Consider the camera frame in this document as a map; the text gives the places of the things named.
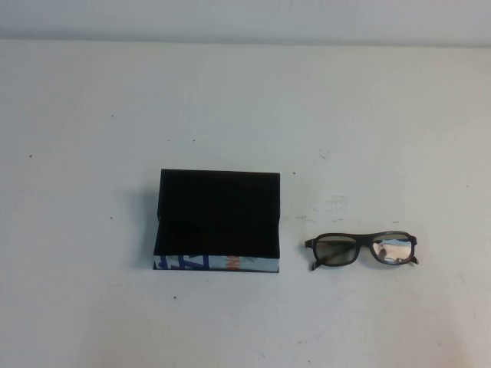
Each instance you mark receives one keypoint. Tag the dark brown framed glasses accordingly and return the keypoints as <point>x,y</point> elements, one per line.
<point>333,249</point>

